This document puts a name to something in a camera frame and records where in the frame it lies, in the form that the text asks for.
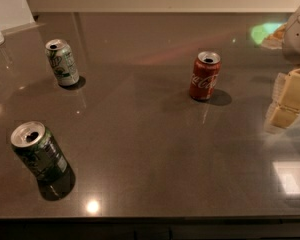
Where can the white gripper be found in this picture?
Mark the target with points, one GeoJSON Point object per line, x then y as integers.
{"type": "Point", "coordinates": [298, 40]}

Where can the red coke can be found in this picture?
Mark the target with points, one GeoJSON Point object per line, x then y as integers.
{"type": "Point", "coordinates": [204, 77]}

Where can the white green soda can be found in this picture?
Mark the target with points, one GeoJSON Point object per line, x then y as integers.
{"type": "Point", "coordinates": [62, 63]}

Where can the dark green soda can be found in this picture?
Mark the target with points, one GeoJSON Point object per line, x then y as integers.
{"type": "Point", "coordinates": [37, 148]}

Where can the green orange chip bag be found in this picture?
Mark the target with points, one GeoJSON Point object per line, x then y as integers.
{"type": "Point", "coordinates": [268, 35]}

